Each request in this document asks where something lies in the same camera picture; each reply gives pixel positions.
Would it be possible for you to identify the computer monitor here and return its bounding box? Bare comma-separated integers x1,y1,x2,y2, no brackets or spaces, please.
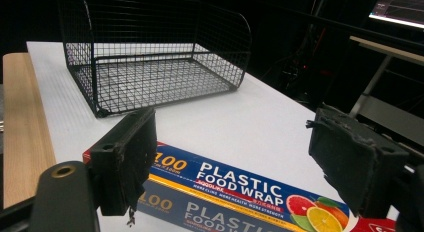
368,0,424,30

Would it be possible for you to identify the wooden board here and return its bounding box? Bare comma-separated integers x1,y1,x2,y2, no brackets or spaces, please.
2,52,57,210

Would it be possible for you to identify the blue plastic wrap box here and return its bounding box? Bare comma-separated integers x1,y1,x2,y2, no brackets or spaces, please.
82,140,398,232

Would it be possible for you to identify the black wire mesh basket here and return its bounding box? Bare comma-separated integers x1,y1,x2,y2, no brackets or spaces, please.
56,0,253,119

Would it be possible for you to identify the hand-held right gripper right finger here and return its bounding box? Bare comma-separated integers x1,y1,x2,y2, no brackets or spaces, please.
305,105,410,220

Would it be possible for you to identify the metal-framed side table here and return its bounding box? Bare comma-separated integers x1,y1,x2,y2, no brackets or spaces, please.
348,35,424,148

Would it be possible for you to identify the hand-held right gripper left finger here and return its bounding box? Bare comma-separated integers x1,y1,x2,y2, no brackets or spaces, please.
89,106,158,217

